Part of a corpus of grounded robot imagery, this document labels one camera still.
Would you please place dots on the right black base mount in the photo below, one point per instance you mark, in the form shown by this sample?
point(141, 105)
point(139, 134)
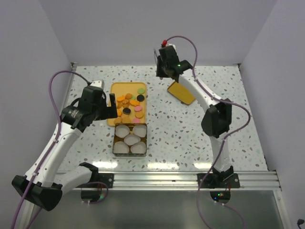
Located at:
point(212, 182)

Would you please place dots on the green round cookie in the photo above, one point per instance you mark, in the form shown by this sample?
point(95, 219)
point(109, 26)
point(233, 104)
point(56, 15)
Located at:
point(141, 91)

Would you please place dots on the white paper cup top right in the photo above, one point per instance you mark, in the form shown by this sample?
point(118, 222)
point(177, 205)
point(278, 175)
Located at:
point(140, 130)

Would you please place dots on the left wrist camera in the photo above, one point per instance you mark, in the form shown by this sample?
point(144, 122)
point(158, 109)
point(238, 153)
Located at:
point(98, 83)

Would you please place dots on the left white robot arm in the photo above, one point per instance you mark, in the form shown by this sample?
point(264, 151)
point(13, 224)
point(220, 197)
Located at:
point(39, 185)

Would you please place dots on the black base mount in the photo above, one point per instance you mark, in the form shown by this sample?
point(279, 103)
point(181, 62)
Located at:
point(100, 181)
point(212, 182)

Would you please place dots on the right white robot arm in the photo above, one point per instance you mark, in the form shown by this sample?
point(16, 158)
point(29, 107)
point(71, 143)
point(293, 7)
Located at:
point(217, 113)

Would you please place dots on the white paper cup bottom left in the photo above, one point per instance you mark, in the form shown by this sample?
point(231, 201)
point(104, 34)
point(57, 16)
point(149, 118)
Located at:
point(120, 148)

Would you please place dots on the yellow plastic tray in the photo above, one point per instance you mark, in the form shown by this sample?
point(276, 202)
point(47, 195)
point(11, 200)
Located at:
point(124, 92)

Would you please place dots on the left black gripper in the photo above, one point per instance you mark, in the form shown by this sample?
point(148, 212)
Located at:
point(109, 111)

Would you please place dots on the aluminium rail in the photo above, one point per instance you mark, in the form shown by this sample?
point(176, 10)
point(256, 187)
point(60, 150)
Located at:
point(261, 180)

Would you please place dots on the green gold cookie tin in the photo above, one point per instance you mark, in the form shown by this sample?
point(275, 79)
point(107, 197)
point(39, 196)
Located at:
point(116, 139)

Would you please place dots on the black sandwich cookie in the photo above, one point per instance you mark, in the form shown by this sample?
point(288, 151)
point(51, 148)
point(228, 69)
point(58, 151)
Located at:
point(140, 98)
point(126, 111)

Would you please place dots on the white paper cup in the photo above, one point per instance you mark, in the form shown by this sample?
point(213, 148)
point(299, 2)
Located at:
point(120, 148)
point(138, 148)
point(121, 131)
point(131, 139)
point(140, 130)

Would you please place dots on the white paper cup top left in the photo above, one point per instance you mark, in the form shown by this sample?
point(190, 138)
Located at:
point(121, 131)

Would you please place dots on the orange round cookie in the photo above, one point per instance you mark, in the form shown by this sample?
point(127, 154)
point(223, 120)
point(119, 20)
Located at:
point(139, 114)

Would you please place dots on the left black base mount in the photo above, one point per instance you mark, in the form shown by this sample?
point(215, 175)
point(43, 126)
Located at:
point(100, 181)

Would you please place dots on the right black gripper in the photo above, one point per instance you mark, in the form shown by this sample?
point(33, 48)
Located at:
point(158, 73)

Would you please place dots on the white paper cup bottom right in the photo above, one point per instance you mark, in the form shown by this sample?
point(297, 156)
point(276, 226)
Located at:
point(138, 148)

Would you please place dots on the gold tin lid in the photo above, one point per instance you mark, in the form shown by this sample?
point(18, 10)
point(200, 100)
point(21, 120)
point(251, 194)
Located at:
point(181, 93)

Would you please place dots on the pink round cookie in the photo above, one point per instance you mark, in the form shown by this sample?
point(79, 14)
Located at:
point(137, 108)
point(136, 120)

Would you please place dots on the orange flower cookie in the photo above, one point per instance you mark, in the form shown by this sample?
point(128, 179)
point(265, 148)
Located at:
point(134, 102)

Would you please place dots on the white paper cup centre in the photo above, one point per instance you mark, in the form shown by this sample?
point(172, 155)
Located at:
point(131, 139)

